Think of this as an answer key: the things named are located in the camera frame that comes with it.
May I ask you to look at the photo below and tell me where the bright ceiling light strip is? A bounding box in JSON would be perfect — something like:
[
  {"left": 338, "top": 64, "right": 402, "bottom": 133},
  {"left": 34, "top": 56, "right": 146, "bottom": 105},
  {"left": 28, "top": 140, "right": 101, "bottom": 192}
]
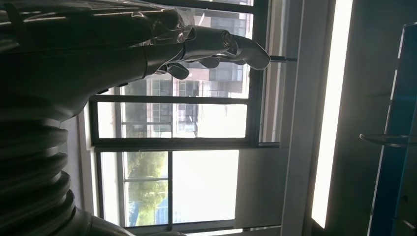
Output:
[{"left": 311, "top": 0, "right": 355, "bottom": 229}]

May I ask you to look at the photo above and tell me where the blue upright panel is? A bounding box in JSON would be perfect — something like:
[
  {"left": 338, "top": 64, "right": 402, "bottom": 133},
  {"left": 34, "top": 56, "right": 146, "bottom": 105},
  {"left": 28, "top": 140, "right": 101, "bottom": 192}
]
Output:
[{"left": 367, "top": 22, "right": 417, "bottom": 236}]

